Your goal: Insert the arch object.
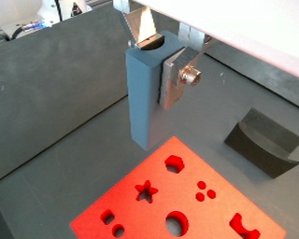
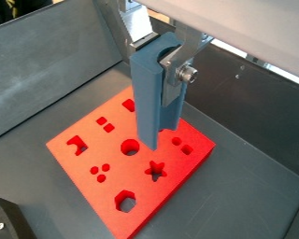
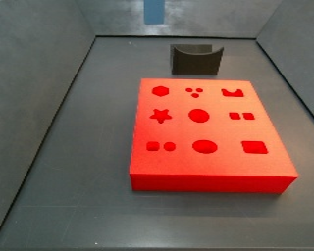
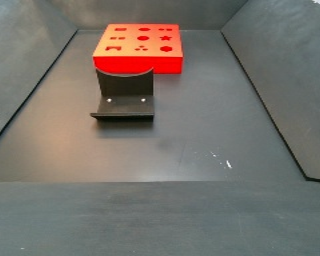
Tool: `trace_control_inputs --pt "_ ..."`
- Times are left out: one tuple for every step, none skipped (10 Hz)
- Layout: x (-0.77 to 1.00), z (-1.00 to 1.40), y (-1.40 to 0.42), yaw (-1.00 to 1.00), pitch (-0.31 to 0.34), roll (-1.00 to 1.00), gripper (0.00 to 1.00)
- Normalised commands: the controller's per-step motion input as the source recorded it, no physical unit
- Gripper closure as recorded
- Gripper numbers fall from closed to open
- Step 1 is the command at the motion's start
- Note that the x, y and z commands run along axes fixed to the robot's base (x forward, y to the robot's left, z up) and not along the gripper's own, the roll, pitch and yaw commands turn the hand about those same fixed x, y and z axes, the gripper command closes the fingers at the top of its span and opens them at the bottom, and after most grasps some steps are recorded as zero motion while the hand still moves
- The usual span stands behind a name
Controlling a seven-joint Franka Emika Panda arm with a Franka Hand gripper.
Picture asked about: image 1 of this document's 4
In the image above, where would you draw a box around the blue arch block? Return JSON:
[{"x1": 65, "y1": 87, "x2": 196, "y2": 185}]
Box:
[{"x1": 125, "y1": 31, "x2": 183, "y2": 150}]

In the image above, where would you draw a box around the red shape sorter board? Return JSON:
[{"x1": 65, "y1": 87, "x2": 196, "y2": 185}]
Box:
[{"x1": 70, "y1": 137, "x2": 286, "y2": 239}]

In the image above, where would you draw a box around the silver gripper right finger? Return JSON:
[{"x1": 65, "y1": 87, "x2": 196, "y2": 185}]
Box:
[{"x1": 159, "y1": 36, "x2": 215, "y2": 109}]

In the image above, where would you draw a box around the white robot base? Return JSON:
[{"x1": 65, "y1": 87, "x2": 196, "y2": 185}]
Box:
[{"x1": 2, "y1": 0, "x2": 92, "y2": 40}]

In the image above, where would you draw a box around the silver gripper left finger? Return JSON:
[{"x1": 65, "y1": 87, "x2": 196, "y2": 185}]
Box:
[{"x1": 123, "y1": 7, "x2": 163, "y2": 50}]

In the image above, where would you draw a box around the black curved holder block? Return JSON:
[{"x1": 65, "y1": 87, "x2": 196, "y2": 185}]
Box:
[{"x1": 224, "y1": 108, "x2": 299, "y2": 178}]

